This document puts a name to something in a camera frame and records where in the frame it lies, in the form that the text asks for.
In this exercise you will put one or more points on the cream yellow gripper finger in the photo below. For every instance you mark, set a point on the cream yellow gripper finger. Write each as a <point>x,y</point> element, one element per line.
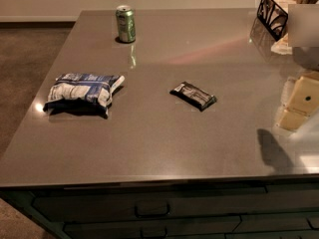
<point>299,100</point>

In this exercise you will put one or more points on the dark chocolate rxbar wrapper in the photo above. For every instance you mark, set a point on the dark chocolate rxbar wrapper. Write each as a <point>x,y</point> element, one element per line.
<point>194,96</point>

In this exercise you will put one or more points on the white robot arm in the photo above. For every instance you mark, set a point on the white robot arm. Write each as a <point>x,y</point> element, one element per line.
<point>303,36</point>

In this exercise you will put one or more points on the dark cabinet drawer front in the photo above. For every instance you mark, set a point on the dark cabinet drawer front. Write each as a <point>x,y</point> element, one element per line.
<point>119,207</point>

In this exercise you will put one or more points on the green soda can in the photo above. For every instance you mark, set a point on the green soda can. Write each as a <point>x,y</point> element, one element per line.
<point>126,23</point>

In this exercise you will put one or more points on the blue white snack bag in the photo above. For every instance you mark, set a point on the blue white snack bag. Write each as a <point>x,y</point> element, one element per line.
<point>83,89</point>

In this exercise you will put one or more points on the black wire napkin basket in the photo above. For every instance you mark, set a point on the black wire napkin basket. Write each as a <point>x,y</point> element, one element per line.
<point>273,14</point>

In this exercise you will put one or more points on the dark drawer handle lower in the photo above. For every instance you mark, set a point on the dark drawer handle lower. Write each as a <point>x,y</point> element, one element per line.
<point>153,233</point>

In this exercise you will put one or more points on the dark drawer handle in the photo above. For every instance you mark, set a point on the dark drawer handle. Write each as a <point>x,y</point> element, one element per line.
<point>152,209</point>
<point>153,233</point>

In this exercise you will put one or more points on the dark drawer handle upper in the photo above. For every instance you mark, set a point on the dark drawer handle upper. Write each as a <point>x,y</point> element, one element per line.
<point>152,209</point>

